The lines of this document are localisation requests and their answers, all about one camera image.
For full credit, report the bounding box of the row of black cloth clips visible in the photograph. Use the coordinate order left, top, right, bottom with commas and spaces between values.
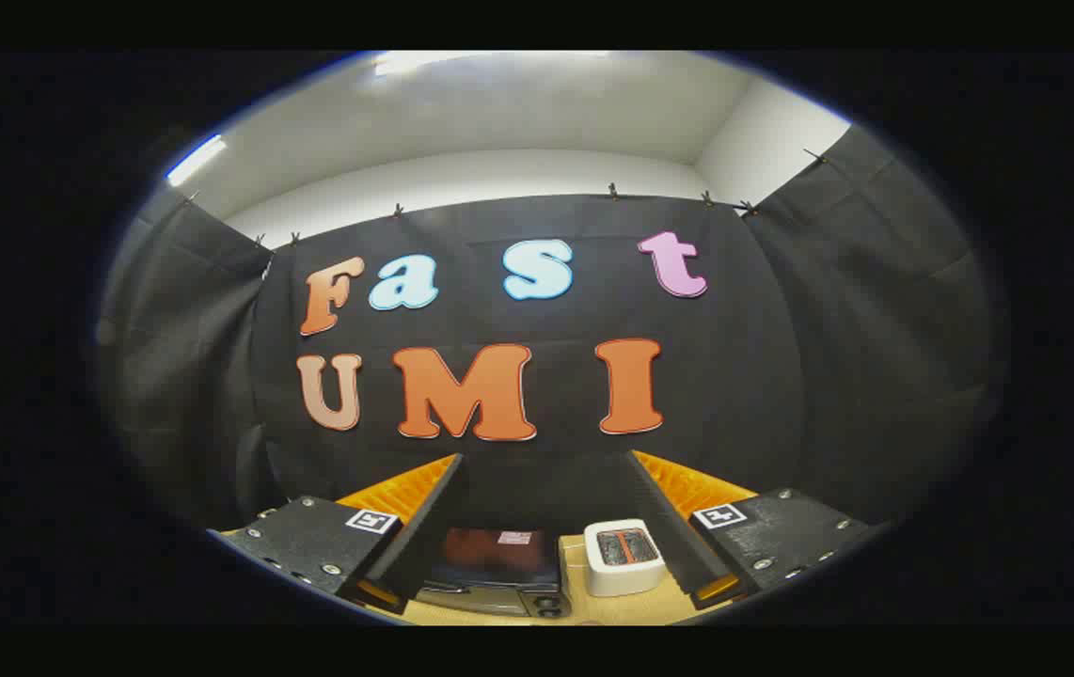
182, 149, 829, 249

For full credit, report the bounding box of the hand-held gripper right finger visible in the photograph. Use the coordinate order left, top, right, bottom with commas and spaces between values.
629, 449, 891, 610

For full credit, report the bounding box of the black backdrop cloth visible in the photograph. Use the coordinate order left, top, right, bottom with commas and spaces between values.
95, 122, 1003, 527

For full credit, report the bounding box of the black toaster oven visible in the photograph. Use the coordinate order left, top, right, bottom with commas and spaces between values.
415, 527, 574, 620

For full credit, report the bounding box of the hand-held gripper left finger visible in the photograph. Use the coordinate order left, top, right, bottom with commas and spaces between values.
208, 454, 467, 617

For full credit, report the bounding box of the ceiling light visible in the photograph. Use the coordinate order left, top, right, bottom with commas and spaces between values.
166, 134, 228, 187
372, 51, 500, 78

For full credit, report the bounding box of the white pop-up toaster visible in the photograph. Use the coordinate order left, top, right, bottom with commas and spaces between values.
584, 519, 668, 598

